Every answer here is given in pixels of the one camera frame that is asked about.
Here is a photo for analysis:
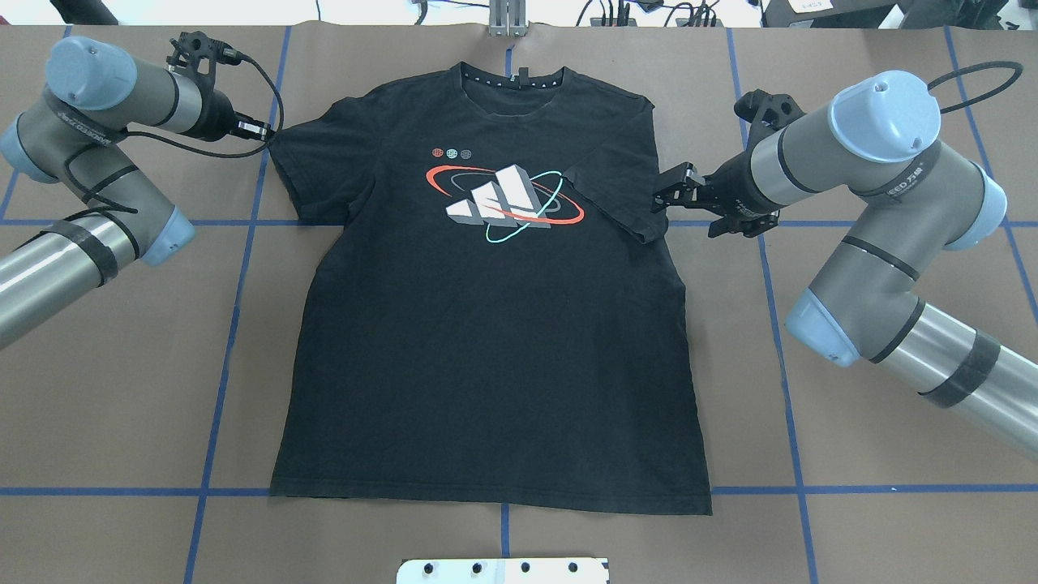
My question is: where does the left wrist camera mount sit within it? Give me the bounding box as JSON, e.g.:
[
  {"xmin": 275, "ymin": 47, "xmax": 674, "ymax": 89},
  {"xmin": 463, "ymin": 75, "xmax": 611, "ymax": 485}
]
[{"xmin": 165, "ymin": 31, "xmax": 246, "ymax": 84}]

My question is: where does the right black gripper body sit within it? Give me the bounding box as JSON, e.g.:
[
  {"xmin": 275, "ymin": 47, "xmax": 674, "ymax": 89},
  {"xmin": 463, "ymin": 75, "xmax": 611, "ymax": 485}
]
[{"xmin": 704, "ymin": 154, "xmax": 779, "ymax": 218}]

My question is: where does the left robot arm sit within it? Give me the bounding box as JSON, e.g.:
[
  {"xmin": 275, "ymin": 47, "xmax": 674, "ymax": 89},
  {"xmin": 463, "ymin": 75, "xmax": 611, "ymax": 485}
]
[{"xmin": 1, "ymin": 31, "xmax": 281, "ymax": 347}]

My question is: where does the black printed t-shirt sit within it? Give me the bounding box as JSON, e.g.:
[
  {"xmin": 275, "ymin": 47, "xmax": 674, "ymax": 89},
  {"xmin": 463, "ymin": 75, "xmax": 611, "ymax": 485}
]
[{"xmin": 269, "ymin": 62, "xmax": 712, "ymax": 515}]

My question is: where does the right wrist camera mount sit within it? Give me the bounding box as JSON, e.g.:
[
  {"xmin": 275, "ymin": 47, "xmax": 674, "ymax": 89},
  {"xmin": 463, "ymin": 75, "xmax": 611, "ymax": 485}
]
[{"xmin": 733, "ymin": 89, "xmax": 805, "ymax": 131}]

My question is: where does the aluminium frame post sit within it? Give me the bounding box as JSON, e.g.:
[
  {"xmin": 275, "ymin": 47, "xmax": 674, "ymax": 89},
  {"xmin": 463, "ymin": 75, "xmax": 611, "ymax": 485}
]
[{"xmin": 487, "ymin": 0, "xmax": 529, "ymax": 37}]

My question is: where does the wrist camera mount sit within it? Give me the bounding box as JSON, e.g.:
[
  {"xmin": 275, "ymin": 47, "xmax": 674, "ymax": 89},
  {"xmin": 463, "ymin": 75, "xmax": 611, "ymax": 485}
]
[
  {"xmin": 165, "ymin": 31, "xmax": 246, "ymax": 84},
  {"xmin": 733, "ymin": 89, "xmax": 805, "ymax": 131}
]

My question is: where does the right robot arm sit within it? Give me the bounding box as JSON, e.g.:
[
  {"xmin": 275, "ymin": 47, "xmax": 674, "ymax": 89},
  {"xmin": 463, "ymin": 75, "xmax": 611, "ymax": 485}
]
[{"xmin": 653, "ymin": 69, "xmax": 1037, "ymax": 458}]

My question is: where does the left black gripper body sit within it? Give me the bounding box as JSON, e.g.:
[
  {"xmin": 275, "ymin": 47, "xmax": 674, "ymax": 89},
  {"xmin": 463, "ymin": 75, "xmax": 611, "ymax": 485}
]
[{"xmin": 198, "ymin": 89, "xmax": 238, "ymax": 143}]

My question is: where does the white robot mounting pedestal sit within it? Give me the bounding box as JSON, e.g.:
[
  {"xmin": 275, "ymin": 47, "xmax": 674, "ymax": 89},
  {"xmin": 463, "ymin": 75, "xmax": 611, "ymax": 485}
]
[{"xmin": 394, "ymin": 557, "xmax": 611, "ymax": 583}]

